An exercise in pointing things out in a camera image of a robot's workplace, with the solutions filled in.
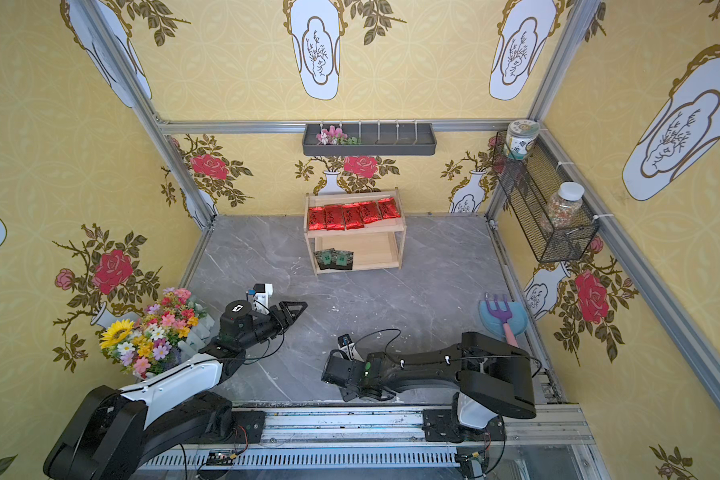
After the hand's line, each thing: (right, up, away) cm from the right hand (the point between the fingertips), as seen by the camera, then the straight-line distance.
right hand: (350, 375), depth 83 cm
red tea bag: (-10, +44, +6) cm, 46 cm away
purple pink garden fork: (+47, +15, +9) cm, 50 cm away
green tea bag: (-10, +32, +22) cm, 40 cm away
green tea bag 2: (-4, +31, +22) cm, 38 cm away
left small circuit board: (-31, -16, -10) cm, 36 cm away
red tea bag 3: (+1, +45, +7) cm, 46 cm away
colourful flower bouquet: (-48, +13, -12) cm, 51 cm away
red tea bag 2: (-5, +45, +7) cm, 46 cm away
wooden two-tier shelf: (+9, +36, +26) cm, 45 cm away
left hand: (-15, +19, +2) cm, 25 cm away
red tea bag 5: (+11, +48, +9) cm, 50 cm away
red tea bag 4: (+6, +47, +7) cm, 47 cm away
